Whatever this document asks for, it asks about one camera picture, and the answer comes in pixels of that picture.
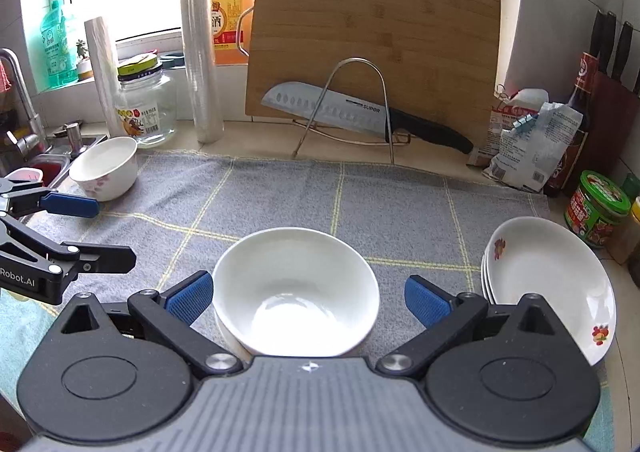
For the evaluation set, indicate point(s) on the grey checked table mat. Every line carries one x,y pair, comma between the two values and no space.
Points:
185,210

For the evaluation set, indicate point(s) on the thin white plastic roll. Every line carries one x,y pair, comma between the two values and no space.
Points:
103,56

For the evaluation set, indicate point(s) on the metal wire board rack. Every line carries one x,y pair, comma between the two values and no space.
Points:
354,113

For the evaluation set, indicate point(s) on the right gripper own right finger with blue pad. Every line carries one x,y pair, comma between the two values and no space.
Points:
448,321

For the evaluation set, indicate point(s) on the plain white ceramic bowl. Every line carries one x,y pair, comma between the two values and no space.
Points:
295,292

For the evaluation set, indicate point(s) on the white printed food bag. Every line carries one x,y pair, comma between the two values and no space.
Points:
529,152

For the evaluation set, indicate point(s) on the steel kitchen knife black handle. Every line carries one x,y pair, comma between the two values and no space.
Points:
299,99

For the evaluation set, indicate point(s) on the bamboo cutting board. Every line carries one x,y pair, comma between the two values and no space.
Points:
436,59

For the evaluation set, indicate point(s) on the green lid sauce jar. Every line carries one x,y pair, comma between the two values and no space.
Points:
596,208

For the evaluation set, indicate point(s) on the red white snack bag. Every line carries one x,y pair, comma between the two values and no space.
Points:
504,113

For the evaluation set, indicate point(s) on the tall plastic wrap roll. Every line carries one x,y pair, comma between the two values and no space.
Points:
201,77

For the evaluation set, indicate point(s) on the green dish soap bottle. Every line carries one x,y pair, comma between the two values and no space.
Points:
59,55

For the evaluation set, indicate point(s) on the dark soy sauce bottle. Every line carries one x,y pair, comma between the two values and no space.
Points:
571,124

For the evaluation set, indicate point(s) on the white plates floral stack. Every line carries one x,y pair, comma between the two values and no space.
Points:
535,255

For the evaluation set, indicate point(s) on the dark red knife block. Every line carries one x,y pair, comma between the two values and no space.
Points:
612,106

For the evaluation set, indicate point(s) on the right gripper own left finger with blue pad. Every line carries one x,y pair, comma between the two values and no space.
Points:
166,319

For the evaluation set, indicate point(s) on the chrome sink faucet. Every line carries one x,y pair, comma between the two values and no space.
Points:
37,141

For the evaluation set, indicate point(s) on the small potted plant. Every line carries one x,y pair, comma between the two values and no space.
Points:
83,67

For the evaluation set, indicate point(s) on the glass jar yellow green lid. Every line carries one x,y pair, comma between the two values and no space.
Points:
146,104

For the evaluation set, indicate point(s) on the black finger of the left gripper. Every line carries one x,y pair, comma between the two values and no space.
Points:
95,259

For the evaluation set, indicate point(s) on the white bowl pink flowers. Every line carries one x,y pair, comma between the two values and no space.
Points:
107,170

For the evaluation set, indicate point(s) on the yellow lid spice jar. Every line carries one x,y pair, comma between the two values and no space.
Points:
625,239

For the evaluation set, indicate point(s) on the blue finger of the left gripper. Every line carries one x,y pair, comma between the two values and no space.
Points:
29,201

